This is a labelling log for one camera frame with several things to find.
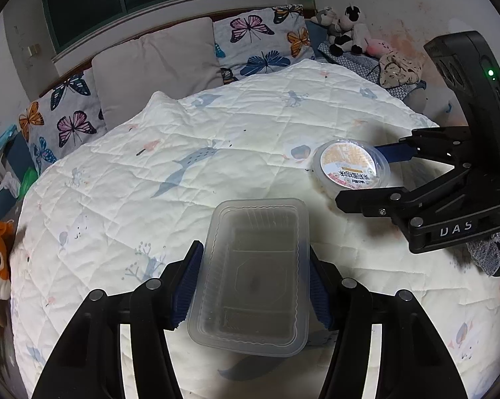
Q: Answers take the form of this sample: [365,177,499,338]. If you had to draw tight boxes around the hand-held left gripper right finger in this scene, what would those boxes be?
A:
[308,245,469,399]

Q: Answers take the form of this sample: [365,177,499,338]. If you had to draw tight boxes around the blue grey patterned cloth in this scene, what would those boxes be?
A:
[316,42,427,93]

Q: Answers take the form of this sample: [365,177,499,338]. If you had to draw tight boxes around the green cloth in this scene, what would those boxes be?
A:
[19,168,39,199]

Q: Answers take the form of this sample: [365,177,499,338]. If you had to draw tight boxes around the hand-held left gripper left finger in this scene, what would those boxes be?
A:
[31,240,205,399]

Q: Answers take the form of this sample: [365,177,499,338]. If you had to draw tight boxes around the blue pillow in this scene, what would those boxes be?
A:
[304,20,330,49]

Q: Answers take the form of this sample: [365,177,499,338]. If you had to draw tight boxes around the grey white plush toy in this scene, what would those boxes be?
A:
[310,7,338,36]

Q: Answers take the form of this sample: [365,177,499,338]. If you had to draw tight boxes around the white printed quilt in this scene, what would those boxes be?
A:
[9,59,500,399]

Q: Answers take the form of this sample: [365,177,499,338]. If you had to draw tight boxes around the butterfly print pillow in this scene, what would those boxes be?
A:
[18,70,106,167]
[212,4,317,80]

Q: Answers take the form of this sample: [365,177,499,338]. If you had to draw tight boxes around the dark blue box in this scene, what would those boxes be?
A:
[0,135,35,175]

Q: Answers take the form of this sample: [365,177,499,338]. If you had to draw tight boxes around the teal packet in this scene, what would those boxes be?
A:
[0,124,18,149]

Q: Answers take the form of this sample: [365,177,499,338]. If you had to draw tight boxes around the beige patterned cloth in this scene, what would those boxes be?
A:
[379,52,425,88]

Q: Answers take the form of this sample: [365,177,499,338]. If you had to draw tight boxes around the clear plastic food container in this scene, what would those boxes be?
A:
[187,197,311,358]

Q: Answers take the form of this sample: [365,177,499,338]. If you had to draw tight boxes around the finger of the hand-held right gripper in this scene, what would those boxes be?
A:
[335,165,477,224]
[372,127,473,167]

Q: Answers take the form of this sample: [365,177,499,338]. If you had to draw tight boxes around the dark window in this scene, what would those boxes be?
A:
[42,0,288,53]

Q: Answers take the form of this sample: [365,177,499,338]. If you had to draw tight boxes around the black white cow plush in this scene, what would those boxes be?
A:
[329,5,373,56]

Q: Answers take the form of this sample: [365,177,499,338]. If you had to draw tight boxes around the pink plush toy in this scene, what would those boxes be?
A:
[366,37,394,57]

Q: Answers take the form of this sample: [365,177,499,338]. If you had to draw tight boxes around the round bowl with printed lid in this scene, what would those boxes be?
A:
[311,139,391,202]

